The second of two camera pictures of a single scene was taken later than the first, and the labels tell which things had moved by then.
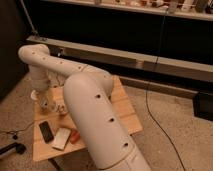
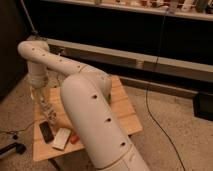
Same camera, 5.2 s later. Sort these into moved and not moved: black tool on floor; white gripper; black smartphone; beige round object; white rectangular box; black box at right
Moved: white gripper; beige round object
Not moved: white rectangular box; black tool on floor; black smartphone; black box at right
